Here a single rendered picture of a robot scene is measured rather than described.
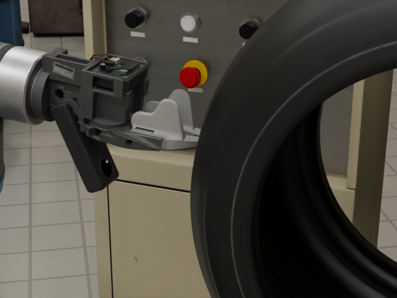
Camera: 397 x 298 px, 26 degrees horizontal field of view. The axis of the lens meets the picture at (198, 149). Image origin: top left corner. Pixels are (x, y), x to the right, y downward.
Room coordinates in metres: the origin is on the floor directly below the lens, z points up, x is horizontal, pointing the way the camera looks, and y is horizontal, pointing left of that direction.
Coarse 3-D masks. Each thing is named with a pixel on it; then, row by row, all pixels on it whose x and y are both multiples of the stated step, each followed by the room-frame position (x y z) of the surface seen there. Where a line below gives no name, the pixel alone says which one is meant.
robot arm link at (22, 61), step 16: (16, 48) 0.99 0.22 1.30; (0, 64) 0.96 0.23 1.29; (16, 64) 0.96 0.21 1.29; (32, 64) 0.96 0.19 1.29; (0, 80) 0.95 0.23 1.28; (16, 80) 0.95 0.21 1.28; (32, 80) 0.95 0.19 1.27; (0, 96) 0.95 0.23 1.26; (16, 96) 0.94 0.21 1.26; (0, 112) 0.96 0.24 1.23; (16, 112) 0.95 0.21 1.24; (32, 112) 0.96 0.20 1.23
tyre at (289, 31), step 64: (320, 0) 0.78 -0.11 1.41; (384, 0) 0.74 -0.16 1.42; (256, 64) 0.79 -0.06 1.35; (320, 64) 0.74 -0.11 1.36; (384, 64) 0.72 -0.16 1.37; (256, 128) 0.76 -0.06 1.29; (192, 192) 0.82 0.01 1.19; (256, 192) 0.76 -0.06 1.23; (320, 192) 1.02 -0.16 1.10; (256, 256) 0.77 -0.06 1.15; (320, 256) 1.01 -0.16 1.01; (384, 256) 1.01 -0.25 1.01
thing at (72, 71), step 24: (48, 72) 0.96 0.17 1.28; (72, 72) 0.95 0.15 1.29; (96, 72) 0.93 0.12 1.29; (120, 72) 0.93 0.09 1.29; (144, 72) 0.96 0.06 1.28; (48, 96) 0.96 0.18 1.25; (72, 96) 0.95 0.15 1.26; (96, 96) 0.93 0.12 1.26; (120, 96) 0.91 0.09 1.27; (48, 120) 0.96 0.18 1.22; (96, 120) 0.92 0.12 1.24; (120, 120) 0.92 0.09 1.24
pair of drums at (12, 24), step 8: (0, 0) 4.28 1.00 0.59; (8, 0) 4.33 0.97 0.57; (16, 0) 4.41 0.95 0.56; (0, 8) 4.28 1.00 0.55; (8, 8) 4.33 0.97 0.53; (16, 8) 4.40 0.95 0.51; (0, 16) 4.28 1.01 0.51; (8, 16) 4.32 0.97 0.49; (16, 16) 4.40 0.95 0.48; (0, 24) 4.27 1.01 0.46; (8, 24) 4.32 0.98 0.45; (16, 24) 4.39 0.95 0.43; (0, 32) 4.27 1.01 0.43; (8, 32) 4.31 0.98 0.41; (16, 32) 4.38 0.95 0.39; (0, 40) 4.26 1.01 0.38; (8, 40) 4.31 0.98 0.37; (16, 40) 4.37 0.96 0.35
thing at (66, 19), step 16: (32, 0) 5.67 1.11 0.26; (48, 0) 5.68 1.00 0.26; (64, 0) 5.68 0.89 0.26; (80, 0) 5.67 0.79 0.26; (32, 16) 5.67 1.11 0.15; (48, 16) 5.68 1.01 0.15; (64, 16) 5.68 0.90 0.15; (80, 16) 5.69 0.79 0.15; (32, 32) 5.67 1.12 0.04; (48, 32) 5.67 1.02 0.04; (64, 32) 5.68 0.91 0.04; (80, 32) 5.69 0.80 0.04
